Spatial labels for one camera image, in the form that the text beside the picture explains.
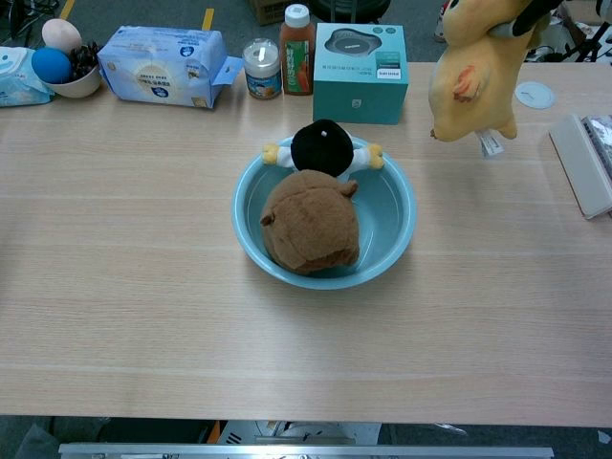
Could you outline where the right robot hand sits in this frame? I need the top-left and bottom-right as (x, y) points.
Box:
(487, 0), (565, 38)

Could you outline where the yellow plush chick toy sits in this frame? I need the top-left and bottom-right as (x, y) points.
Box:
(428, 0), (565, 160)

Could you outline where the black-haired plush doll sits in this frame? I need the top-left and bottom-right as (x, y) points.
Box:
(260, 119), (385, 181)

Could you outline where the brown plush capybara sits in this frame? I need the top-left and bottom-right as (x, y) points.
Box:
(259, 168), (362, 276)

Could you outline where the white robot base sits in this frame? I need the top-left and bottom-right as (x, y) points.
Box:
(217, 420), (383, 446)

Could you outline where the light blue plastic basin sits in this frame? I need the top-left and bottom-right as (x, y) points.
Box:
(231, 135), (418, 291)

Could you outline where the white storage box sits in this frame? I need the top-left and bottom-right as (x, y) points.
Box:
(528, 9), (582, 63)

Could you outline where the black tripod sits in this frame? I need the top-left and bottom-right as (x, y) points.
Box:
(563, 33), (612, 63)

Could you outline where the silver patterned packet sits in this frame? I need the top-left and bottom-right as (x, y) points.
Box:
(579, 114), (612, 178)

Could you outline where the teal product box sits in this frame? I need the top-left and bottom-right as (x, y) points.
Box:
(313, 22), (410, 126)

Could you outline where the orange juice bottle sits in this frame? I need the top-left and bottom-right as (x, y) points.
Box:
(279, 3), (316, 97)

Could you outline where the cardboard box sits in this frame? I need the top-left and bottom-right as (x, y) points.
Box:
(246, 0), (288, 27)

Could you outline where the small jar white lid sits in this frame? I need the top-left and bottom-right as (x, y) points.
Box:
(242, 37), (283, 100)

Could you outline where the blue tissue pack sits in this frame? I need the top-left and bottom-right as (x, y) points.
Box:
(97, 25), (244, 110)

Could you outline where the dark pine cone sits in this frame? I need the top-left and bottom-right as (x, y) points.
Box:
(69, 40), (101, 81)

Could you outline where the white bowl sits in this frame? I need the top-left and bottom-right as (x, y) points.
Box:
(41, 64), (103, 99)

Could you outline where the beige egg-shaped ball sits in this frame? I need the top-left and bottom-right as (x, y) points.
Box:
(41, 18), (83, 55)

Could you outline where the blue ball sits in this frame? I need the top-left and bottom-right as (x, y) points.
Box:
(31, 46), (74, 85)

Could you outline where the wet wipes pack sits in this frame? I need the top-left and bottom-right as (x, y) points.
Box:
(0, 46), (56, 108)

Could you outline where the aluminium rail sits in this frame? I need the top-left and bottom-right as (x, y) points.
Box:
(57, 443), (556, 459)

